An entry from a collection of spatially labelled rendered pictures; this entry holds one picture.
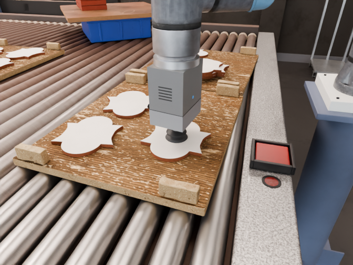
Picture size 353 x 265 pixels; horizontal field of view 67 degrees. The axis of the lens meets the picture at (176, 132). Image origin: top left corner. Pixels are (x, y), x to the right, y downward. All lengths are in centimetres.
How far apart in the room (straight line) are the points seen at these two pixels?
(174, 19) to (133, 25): 101
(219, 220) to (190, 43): 26
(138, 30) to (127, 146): 97
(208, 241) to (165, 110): 21
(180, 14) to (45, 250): 35
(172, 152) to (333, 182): 72
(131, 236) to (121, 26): 113
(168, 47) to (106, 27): 98
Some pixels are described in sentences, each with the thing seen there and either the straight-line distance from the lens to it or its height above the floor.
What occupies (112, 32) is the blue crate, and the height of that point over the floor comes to 96.
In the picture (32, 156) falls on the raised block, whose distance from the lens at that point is 51.
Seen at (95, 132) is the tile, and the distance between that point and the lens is 55.
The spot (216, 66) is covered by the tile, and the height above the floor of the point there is 97.
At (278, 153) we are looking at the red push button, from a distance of 53.
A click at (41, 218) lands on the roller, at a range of 44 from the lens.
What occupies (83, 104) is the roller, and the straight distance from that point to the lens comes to 74.
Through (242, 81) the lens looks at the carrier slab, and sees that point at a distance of 82.
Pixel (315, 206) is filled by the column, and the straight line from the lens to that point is 115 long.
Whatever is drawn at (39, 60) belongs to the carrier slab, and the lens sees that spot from 113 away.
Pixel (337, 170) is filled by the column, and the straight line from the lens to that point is 104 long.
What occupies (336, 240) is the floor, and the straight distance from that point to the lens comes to 174.
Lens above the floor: 122
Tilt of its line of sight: 32 degrees down
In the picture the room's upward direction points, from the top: straight up
